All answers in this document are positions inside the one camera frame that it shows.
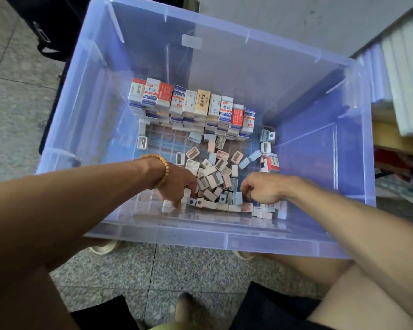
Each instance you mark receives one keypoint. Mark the person's right hand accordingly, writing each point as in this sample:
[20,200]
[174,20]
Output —
[265,189]

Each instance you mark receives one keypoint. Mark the person's left hand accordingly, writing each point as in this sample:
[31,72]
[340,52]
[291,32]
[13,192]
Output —
[177,182]

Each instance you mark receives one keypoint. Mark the pile of boxed erasers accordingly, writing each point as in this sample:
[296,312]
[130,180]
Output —
[224,175]

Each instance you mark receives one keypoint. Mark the row of erasers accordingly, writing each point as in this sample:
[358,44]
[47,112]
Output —
[189,105]

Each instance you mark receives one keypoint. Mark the clear plastic storage bin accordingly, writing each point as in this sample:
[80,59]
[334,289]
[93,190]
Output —
[89,99]

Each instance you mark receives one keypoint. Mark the person's left forearm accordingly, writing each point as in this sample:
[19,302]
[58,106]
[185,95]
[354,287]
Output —
[55,209]

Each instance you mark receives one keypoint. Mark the person's right forearm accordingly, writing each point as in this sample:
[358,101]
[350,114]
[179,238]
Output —
[372,237]

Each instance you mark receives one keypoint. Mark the person's left cream clog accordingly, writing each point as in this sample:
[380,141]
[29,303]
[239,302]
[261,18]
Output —
[182,309]

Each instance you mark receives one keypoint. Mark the person's right leg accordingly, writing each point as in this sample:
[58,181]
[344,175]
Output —
[365,302]

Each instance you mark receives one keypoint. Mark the person's leg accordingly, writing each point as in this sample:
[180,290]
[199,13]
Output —
[20,299]
[365,302]

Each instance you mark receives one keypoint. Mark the person's left leg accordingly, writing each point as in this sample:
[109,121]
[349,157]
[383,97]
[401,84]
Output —
[20,299]

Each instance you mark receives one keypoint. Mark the black shorts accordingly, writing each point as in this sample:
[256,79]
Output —
[275,309]

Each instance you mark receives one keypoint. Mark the white cabinet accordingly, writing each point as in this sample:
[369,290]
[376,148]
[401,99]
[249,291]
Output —
[296,17]

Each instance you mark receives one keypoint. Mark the stack of white blue books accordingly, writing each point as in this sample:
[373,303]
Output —
[403,72]

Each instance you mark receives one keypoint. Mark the black backpack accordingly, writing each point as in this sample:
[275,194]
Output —
[45,20]

